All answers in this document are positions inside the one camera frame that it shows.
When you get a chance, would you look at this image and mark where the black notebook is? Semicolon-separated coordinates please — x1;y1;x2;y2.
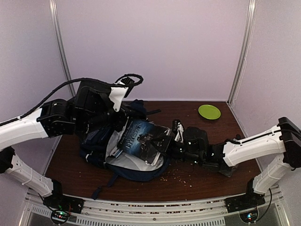
117;119;171;165

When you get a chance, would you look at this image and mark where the grey zip pouch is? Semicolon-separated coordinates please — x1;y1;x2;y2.
219;165;238;177

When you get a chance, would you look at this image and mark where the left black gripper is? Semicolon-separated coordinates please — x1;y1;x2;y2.
79;102;131;135

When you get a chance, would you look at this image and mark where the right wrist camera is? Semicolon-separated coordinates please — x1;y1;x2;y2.
172;119;184;143

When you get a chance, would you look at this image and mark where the green plate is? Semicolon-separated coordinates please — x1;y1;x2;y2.
198;105;221;120

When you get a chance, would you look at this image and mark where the aluminium frame post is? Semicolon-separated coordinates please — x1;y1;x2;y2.
48;0;79;106
228;0;257;107

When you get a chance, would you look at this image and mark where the right aluminium frame post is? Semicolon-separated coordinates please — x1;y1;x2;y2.
228;0;257;107

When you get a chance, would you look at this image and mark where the navy blue backpack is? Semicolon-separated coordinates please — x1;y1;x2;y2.
79;99;170;187

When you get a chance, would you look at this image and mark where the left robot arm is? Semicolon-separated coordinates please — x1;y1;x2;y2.
0;76;135;209

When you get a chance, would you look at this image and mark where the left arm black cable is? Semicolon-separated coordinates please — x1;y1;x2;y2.
0;74;144;125

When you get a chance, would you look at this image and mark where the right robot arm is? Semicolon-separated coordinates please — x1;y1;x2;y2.
150;117;301;211

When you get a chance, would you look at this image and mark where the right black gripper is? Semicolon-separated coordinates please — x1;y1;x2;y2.
151;135;202;166

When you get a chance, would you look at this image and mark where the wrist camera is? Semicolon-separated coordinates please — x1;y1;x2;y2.
172;119;184;143
109;74;141;112

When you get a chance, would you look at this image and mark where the left aluminium frame post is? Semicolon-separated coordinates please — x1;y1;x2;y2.
48;0;79;106

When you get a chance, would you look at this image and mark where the front aluminium rail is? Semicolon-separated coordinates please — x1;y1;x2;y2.
18;187;292;226

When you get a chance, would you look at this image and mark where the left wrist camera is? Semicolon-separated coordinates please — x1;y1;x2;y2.
109;74;141;112

